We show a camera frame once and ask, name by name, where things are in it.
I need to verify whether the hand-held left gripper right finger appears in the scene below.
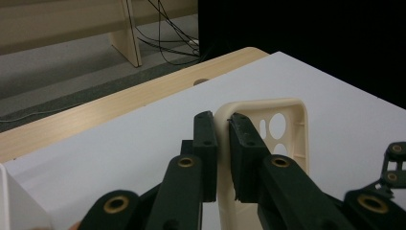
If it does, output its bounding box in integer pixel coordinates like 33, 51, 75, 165
227, 111, 356, 230

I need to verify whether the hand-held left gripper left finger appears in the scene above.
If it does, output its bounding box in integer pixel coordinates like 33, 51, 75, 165
145, 110, 219, 230

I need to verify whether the beige phone case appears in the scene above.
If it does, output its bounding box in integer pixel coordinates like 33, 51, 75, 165
213, 98, 310, 230

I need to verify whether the white plastic storage box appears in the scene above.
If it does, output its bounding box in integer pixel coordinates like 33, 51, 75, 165
0, 162, 54, 230

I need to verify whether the light wooden table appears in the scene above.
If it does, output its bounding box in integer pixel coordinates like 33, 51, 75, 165
0, 46, 270, 164

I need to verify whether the light wooden bench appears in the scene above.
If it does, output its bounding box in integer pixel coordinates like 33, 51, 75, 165
0, 0, 199, 68

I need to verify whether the bundle of black cables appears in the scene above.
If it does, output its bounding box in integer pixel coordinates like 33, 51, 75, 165
127, 0, 202, 66

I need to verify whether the white floor cable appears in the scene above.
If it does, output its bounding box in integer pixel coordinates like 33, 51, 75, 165
0, 103, 84, 124

